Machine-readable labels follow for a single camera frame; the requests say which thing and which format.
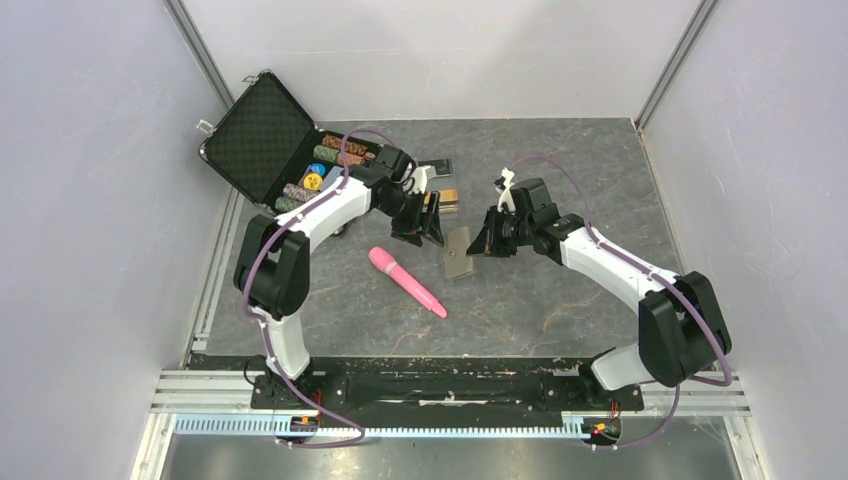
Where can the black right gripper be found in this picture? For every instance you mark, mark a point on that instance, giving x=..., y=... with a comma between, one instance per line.
x=488, y=242

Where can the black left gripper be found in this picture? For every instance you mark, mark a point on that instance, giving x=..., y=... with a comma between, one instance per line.
x=411, y=230

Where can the beige card holder wallet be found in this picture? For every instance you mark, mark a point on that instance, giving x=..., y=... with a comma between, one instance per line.
x=457, y=262

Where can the gold credit card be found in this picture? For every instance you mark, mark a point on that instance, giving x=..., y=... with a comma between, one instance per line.
x=448, y=201

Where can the pink cylindrical marker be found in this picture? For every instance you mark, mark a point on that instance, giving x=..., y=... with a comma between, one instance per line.
x=383, y=261

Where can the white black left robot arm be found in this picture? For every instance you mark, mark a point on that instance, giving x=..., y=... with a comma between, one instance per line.
x=273, y=270

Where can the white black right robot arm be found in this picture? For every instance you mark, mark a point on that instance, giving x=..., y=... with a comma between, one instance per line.
x=680, y=326

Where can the black poker chip case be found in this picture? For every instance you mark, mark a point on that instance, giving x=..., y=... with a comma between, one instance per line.
x=265, y=141

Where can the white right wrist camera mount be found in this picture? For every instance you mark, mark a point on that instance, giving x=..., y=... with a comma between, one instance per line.
x=503, y=185

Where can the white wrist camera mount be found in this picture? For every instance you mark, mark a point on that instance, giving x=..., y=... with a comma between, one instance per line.
x=418, y=180
x=503, y=185

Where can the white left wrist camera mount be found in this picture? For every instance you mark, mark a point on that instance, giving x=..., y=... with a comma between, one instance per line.
x=418, y=180

